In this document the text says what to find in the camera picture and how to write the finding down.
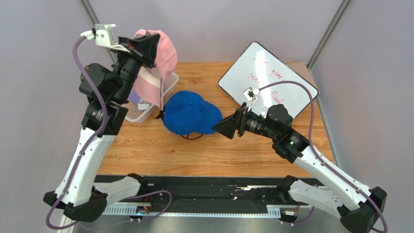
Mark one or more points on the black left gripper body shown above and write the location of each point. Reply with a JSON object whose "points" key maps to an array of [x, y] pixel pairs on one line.
{"points": [[128, 66]]}

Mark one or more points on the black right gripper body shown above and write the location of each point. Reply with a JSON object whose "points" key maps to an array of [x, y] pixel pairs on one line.
{"points": [[241, 121]]}

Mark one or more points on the light pink cap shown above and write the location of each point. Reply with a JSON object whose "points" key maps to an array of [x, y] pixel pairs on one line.
{"points": [[150, 82]]}

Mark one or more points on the blue cap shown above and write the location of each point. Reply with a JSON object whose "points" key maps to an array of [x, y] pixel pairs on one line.
{"points": [[187, 112]]}

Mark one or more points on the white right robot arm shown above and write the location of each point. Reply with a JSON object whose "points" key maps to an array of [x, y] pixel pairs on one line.
{"points": [[355, 204]]}

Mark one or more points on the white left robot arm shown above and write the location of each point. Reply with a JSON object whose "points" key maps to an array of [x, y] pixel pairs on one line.
{"points": [[107, 91]]}

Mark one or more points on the lavender cap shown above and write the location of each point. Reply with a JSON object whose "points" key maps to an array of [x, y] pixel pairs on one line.
{"points": [[140, 98]]}

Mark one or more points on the white plastic basket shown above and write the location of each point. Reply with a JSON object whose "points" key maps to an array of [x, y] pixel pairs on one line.
{"points": [[134, 114]]}

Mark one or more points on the white dry-erase board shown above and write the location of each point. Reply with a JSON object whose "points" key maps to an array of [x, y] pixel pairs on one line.
{"points": [[258, 68]]}

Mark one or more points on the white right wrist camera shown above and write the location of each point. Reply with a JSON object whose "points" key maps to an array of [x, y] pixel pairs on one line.
{"points": [[252, 95]]}

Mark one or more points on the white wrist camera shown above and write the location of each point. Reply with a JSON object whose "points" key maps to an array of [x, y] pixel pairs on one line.
{"points": [[106, 36], [252, 95]]}

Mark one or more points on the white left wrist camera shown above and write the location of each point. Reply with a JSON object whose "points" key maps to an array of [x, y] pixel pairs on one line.
{"points": [[106, 36]]}

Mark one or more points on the black wire hat stand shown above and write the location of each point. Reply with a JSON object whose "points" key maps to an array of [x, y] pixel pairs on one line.
{"points": [[192, 136]]}

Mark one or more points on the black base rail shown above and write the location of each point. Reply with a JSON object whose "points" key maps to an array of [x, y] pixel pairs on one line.
{"points": [[209, 196]]}

